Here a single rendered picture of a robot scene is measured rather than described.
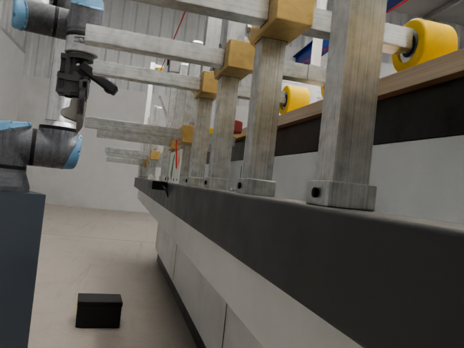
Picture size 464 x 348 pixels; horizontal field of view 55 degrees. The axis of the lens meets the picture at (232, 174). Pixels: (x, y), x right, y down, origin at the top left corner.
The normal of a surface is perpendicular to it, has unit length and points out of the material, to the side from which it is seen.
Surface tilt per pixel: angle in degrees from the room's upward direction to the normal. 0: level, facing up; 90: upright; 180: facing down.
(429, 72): 90
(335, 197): 90
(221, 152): 90
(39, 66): 90
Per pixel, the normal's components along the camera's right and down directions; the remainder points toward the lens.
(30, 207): 0.65, 0.05
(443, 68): -0.96, -0.11
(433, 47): 0.21, 0.28
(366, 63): 0.25, 0.00
